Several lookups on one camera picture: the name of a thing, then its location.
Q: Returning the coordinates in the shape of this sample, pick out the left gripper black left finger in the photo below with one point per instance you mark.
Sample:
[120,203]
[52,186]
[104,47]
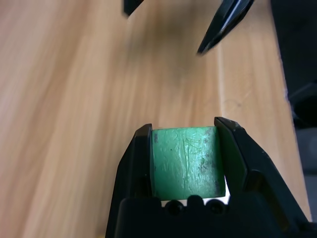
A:
[132,163]

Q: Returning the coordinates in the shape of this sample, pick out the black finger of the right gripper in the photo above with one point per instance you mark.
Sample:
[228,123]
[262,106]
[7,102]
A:
[130,5]
[226,22]

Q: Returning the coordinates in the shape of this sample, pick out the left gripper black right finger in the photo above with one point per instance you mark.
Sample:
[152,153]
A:
[252,161]

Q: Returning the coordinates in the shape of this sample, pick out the green wooden cube block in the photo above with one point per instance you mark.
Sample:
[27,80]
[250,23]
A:
[185,161]

